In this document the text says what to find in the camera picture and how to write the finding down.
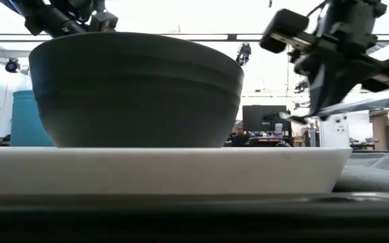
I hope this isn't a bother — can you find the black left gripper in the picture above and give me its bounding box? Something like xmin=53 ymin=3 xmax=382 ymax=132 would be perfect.
xmin=18 ymin=0 xmax=120 ymax=38

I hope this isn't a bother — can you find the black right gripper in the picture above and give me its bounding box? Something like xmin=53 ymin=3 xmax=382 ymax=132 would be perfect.
xmin=259 ymin=0 xmax=389 ymax=116

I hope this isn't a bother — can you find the knife with light blue handle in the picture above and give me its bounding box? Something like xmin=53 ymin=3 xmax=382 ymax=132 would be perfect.
xmin=280 ymin=86 xmax=389 ymax=124

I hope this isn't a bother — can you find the grey cloth napkin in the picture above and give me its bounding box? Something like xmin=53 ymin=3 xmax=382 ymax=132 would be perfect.
xmin=334 ymin=150 xmax=389 ymax=194

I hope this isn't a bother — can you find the blue plastic cup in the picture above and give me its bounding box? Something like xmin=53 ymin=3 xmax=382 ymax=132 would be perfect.
xmin=9 ymin=89 xmax=56 ymax=147

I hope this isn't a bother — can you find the black bowl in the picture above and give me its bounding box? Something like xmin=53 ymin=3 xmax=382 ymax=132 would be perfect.
xmin=28 ymin=31 xmax=245 ymax=149

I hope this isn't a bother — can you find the white round plate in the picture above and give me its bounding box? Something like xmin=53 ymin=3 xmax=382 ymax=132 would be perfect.
xmin=0 ymin=146 xmax=354 ymax=196

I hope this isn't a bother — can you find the black plastic tray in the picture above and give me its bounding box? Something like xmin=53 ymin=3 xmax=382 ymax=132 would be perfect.
xmin=0 ymin=191 xmax=389 ymax=243

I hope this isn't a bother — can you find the white cabinet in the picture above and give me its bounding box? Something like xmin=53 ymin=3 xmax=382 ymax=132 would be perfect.
xmin=318 ymin=114 xmax=351 ymax=148

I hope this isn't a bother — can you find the black computer monitor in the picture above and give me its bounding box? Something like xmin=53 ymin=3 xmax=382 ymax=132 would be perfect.
xmin=242 ymin=105 xmax=288 ymax=133

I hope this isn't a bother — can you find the person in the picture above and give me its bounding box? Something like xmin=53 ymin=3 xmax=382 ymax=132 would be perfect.
xmin=230 ymin=122 xmax=251 ymax=148

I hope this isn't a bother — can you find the black ceiling camera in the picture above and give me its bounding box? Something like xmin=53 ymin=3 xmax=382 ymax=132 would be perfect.
xmin=4 ymin=57 xmax=22 ymax=74

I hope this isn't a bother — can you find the hanging black camera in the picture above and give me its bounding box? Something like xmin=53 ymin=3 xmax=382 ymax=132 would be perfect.
xmin=235 ymin=43 xmax=253 ymax=67

